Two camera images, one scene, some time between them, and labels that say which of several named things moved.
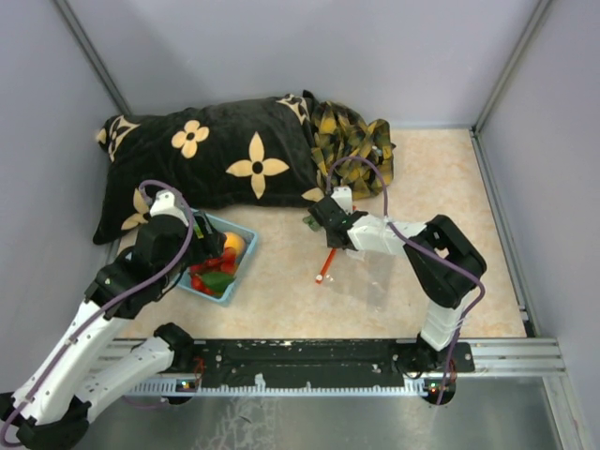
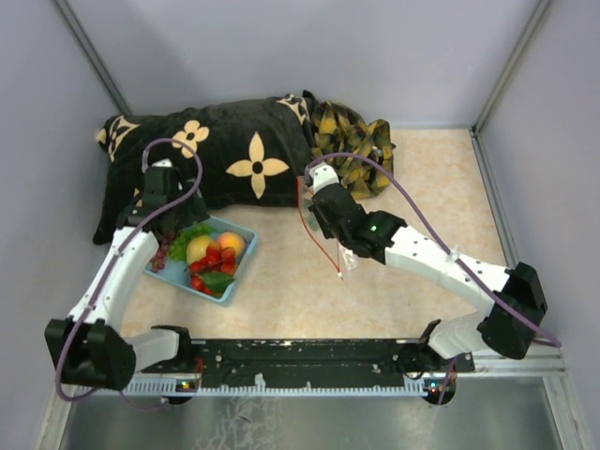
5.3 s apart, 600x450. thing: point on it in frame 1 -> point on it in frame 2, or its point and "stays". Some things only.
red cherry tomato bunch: (226, 263) stays
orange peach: (234, 240) stays
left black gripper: (211, 245) -> (196, 211)
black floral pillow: (247, 152) stays
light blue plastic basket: (222, 227) stays
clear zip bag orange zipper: (363, 277) -> (337, 254)
